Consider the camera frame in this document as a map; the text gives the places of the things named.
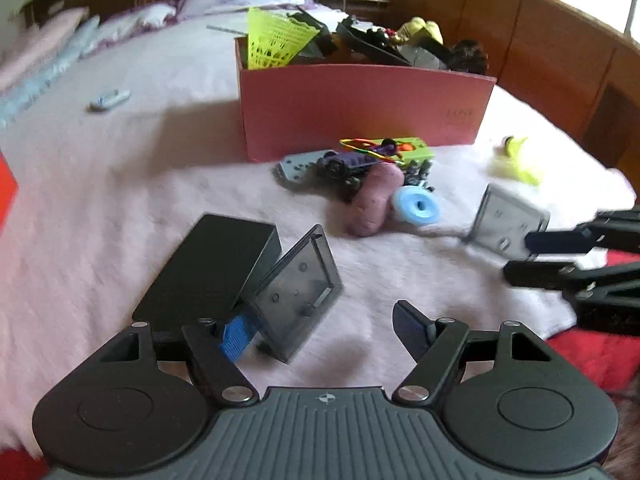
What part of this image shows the wooden nightstand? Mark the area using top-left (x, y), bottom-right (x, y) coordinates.
top-left (317, 0), bottom-right (393, 21)

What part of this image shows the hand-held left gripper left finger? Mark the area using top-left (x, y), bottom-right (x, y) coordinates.
top-left (100, 310), bottom-right (261, 405)

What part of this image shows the large grey studded plate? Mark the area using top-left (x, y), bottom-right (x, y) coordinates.
top-left (400, 44), bottom-right (448, 70)

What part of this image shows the pink cardboard box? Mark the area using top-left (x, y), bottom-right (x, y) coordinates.
top-left (235, 35), bottom-right (497, 162)

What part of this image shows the yellow plush toy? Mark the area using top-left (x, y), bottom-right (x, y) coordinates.
top-left (400, 17), bottom-right (445, 46)

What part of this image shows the purple plush toy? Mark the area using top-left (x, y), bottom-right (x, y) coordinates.
top-left (347, 165), bottom-right (405, 237)

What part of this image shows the purple toy car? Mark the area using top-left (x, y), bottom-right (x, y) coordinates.
top-left (316, 137), bottom-right (401, 186)

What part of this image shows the pink quilt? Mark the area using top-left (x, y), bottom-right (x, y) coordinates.
top-left (0, 7), bottom-right (88, 96)

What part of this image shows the dark clear plastic case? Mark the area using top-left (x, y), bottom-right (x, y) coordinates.
top-left (248, 224), bottom-right (344, 364)
top-left (462, 183), bottom-right (551, 261)

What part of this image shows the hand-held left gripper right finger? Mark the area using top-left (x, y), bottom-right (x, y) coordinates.
top-left (391, 300), bottom-right (553, 406)

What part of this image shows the green toy block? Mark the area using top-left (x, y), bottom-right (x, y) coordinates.
top-left (340, 136), bottom-right (435, 166)

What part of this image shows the blue plastic disc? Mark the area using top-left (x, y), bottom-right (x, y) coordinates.
top-left (391, 186), bottom-right (443, 225)

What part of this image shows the purple frilled pillow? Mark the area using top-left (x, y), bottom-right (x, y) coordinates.
top-left (95, 2), bottom-right (178, 48)
top-left (176, 0), bottom-right (313, 21)

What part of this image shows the black toy plane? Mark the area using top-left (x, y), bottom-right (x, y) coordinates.
top-left (400, 157), bottom-right (436, 193)

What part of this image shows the light blue blanket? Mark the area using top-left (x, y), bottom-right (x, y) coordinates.
top-left (0, 15), bottom-right (101, 126)

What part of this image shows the orange-red box lid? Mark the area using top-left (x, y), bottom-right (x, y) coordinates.
top-left (0, 152), bottom-right (20, 233)

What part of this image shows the black rectangular box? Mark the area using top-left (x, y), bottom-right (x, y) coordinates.
top-left (131, 213), bottom-right (282, 333)

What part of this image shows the black plastic tray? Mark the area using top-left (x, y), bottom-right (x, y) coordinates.
top-left (335, 17), bottom-right (411, 66)

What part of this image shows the yellow plastic shuttlecock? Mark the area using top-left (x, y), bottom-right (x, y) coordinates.
top-left (492, 135), bottom-right (546, 186)
top-left (246, 7), bottom-right (321, 71)

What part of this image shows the wooden cabinet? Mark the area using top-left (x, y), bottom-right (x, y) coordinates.
top-left (390, 0), bottom-right (640, 171)

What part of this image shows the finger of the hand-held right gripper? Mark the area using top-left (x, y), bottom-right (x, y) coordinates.
top-left (502, 259), bottom-right (640, 333)
top-left (524, 210), bottom-right (640, 256)

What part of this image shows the small grey studded plate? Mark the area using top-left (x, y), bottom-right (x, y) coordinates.
top-left (274, 150), bottom-right (333, 192)

